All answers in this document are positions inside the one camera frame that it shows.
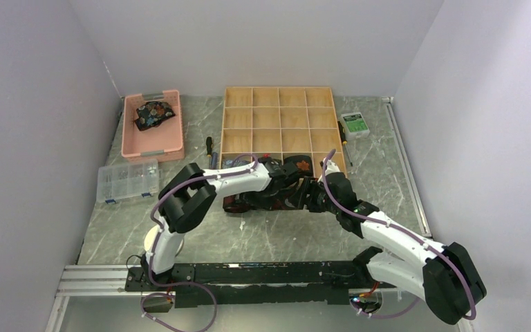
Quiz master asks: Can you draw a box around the blue red screwdriver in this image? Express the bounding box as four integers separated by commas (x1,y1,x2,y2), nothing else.
209,152,218,169

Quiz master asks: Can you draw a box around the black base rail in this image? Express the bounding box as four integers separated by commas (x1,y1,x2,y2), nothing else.
124,261,376,308

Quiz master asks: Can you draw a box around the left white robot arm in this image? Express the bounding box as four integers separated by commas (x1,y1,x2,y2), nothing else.
142,157,301,291

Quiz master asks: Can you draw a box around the dark red floral tie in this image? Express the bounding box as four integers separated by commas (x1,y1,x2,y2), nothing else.
223,185,308,214

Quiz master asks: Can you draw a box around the black orange rolled tie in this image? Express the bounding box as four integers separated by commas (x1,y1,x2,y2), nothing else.
283,154,314,177

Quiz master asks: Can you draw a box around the purple cable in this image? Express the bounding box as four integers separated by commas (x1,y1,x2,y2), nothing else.
140,153,259,332
321,149,477,322

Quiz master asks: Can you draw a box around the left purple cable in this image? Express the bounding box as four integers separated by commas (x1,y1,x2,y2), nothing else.
140,153,259,332

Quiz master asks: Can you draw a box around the white tape roll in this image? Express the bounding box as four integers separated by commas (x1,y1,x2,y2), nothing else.
144,225,185,257

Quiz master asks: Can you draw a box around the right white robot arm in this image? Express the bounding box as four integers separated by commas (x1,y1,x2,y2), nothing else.
289,172,487,324

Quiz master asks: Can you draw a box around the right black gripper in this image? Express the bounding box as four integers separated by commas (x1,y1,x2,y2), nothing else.
288,176,341,214

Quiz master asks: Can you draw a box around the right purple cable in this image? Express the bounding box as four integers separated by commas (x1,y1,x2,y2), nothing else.
321,149,477,322

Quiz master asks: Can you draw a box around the wooden compartment tray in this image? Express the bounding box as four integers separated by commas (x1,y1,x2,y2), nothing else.
218,86,348,176

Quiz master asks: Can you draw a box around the blue grey rolled tie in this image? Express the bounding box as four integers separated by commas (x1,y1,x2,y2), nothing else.
221,159,251,169

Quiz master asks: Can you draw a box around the clear plastic screw box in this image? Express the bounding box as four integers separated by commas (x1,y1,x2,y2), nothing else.
96,159,160,204

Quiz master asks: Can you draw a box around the pink plastic basket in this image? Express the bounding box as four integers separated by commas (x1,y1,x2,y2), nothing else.
121,90,185,162

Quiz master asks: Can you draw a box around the black floral tie in basket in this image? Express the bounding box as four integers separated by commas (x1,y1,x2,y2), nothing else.
134,101,176,131

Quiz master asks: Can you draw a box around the aluminium rail at right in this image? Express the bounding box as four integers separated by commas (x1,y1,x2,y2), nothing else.
382,97,433,238

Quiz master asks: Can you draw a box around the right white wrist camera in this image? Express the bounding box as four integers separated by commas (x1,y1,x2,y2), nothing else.
321,158,342,176

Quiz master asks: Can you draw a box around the thin black yellow screwdriver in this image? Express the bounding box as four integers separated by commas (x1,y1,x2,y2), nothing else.
337,121,353,166

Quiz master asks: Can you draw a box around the green white small box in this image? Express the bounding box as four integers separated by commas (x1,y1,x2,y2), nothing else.
339,112,370,141

